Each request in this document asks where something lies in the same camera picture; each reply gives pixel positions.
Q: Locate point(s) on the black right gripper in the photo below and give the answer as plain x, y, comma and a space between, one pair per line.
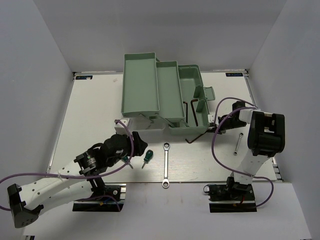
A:
220, 130

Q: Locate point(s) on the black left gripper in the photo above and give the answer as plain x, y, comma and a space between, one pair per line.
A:
140, 145

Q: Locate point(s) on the green handled screwdriver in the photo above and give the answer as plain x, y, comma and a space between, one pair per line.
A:
148, 156
126, 160

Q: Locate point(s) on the small silver wrench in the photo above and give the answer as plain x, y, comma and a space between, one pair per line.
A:
240, 136

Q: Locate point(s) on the dark hex key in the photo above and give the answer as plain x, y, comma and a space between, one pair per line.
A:
209, 130
186, 112
194, 111

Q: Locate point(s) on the green plastic toolbox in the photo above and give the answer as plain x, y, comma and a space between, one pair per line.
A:
155, 90

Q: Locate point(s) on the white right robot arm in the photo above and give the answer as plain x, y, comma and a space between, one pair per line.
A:
265, 138

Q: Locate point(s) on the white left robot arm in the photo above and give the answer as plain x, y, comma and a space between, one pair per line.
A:
79, 180

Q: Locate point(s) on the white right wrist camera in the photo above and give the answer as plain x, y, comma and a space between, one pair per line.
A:
212, 118

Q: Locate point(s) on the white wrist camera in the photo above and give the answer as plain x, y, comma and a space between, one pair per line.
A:
122, 126
212, 118

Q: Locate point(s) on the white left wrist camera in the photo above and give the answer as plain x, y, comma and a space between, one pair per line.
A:
122, 126

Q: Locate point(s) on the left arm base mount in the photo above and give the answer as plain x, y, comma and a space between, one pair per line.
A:
112, 200

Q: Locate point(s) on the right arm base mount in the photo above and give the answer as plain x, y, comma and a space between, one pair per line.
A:
223, 200

